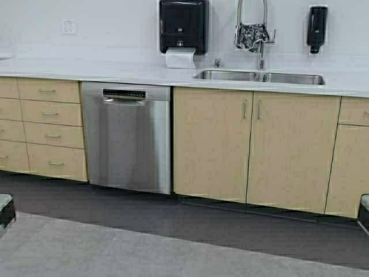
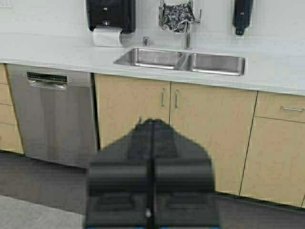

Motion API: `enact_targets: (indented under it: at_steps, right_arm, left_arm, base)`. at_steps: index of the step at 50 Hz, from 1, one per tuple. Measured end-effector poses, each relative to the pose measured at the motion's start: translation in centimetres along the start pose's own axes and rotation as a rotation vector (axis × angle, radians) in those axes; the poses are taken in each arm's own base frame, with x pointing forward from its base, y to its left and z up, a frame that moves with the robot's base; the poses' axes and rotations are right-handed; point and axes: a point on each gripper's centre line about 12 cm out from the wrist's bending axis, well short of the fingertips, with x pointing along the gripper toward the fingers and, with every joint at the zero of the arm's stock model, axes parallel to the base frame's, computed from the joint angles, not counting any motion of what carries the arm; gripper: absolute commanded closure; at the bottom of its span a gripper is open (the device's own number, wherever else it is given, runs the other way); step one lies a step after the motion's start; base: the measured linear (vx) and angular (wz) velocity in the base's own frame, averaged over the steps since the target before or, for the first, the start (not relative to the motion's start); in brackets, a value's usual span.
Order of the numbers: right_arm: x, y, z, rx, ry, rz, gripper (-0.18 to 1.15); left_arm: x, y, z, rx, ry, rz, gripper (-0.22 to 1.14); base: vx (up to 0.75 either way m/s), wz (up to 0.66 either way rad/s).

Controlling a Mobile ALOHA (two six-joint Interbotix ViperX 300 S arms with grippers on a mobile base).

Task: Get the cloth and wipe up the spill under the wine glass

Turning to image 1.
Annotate black white patterned cloth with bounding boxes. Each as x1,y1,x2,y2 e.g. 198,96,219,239
236,23,270,53

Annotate right black robot base corner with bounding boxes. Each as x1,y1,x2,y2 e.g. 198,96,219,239
357,194,369,234

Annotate left black robot base corner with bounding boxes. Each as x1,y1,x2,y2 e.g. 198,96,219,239
1,193,16,230

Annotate left sink cabinet door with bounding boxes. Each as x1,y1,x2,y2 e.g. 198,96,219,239
173,87,253,203

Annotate sink cabinet door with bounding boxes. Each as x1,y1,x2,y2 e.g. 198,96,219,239
247,92,341,214
173,87,253,203

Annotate stainless steel dishwasher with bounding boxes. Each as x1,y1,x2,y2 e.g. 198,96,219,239
81,81,172,194

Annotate white paper towel sheet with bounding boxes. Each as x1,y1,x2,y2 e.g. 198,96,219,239
164,47,196,69

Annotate small chrome countertop button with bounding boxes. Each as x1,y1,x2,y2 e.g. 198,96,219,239
214,59,221,68

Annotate stainless steel double sink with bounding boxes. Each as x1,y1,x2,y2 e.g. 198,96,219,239
194,70,326,85

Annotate right sink cabinet door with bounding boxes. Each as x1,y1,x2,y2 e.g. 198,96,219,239
247,92,341,214

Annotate black paper towel dispenser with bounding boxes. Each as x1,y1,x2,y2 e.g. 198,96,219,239
159,1,209,55

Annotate chrome pull-down kitchen faucet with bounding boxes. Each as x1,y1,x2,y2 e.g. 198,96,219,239
234,0,276,71

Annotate beige drawer stack cabinet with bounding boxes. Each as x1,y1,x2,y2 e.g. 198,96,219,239
1,77,88,182

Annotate far right beige cabinet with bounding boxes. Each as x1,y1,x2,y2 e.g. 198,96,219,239
325,96,368,218

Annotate white wall power outlet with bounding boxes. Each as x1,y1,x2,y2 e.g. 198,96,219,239
62,19,77,35

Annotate black wall soap dispenser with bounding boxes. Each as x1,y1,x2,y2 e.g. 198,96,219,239
307,6,328,54

